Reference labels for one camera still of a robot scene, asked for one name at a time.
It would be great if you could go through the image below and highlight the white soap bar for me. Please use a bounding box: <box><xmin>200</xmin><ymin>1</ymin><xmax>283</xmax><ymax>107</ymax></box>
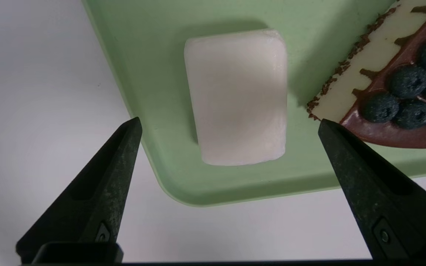
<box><xmin>183</xmin><ymin>29</ymin><xmax>288</xmax><ymax>167</ymax></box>

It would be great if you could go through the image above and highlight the light green plastic tray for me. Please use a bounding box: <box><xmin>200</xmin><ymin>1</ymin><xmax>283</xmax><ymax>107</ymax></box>
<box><xmin>82</xmin><ymin>0</ymin><xmax>426</xmax><ymax>207</ymax></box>

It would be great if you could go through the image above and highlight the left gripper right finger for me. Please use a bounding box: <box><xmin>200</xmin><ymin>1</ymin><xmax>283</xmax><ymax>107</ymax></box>
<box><xmin>318</xmin><ymin>119</ymin><xmax>426</xmax><ymax>261</ymax></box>

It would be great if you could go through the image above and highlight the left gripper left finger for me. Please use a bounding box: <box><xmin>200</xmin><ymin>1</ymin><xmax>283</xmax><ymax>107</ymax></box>
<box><xmin>16</xmin><ymin>117</ymin><xmax>143</xmax><ymax>263</ymax></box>

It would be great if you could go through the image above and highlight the chocolate blueberry cake slice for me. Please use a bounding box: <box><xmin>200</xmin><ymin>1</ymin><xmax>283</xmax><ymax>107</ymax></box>
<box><xmin>307</xmin><ymin>0</ymin><xmax>426</xmax><ymax>149</ymax></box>

